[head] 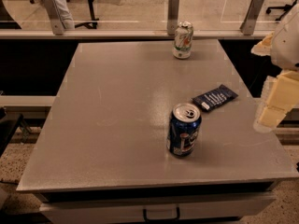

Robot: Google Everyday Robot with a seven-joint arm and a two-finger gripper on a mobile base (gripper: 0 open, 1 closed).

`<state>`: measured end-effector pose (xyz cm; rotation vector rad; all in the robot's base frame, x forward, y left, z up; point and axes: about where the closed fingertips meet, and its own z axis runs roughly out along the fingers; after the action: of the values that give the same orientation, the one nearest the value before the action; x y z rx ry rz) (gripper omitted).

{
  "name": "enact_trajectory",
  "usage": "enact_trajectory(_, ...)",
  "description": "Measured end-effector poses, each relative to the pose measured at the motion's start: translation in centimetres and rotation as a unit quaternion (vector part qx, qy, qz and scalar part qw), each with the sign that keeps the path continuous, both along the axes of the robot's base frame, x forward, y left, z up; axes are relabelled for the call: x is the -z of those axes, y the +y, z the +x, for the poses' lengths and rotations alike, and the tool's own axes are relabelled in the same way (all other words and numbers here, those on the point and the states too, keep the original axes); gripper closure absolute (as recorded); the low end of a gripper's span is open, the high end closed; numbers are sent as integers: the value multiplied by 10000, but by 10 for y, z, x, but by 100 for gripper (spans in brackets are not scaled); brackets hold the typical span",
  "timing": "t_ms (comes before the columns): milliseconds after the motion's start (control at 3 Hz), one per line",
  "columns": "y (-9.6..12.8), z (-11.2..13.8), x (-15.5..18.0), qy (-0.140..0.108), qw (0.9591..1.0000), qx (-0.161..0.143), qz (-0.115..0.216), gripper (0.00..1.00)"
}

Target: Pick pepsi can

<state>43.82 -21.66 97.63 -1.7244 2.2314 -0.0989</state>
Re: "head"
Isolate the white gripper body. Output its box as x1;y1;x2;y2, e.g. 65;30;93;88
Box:
270;5;299;70

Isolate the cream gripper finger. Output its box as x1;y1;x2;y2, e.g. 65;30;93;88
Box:
251;33;274;56
253;70;299;133

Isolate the white green soda can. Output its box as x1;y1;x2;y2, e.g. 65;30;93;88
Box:
173;21;193;59

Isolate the blue pepsi can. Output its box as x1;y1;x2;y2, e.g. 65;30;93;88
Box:
167;103;202;157

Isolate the black office chair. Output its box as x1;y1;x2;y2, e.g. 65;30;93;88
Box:
265;0;299;22

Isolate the dark blue snack packet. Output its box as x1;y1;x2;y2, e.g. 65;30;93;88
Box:
192;85;237;112

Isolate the grey table drawer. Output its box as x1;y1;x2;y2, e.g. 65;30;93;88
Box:
40;191;276;224

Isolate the black stand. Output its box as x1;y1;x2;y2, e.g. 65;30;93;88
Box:
75;0;99;29

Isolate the glass barrier panel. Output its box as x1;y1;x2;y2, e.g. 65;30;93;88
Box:
0;0;299;33

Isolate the right metal glass bracket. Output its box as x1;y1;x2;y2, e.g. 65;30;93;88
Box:
240;0;264;35

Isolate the metal glass bracket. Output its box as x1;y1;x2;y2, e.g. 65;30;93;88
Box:
240;0;264;35
42;0;65;35
167;0;179;35

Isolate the middle metal glass bracket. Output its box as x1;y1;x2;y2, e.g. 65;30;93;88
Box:
167;0;179;35

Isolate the black drawer handle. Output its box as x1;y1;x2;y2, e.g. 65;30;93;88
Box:
142;207;180;223

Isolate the left metal glass bracket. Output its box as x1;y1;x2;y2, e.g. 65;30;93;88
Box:
42;0;65;35

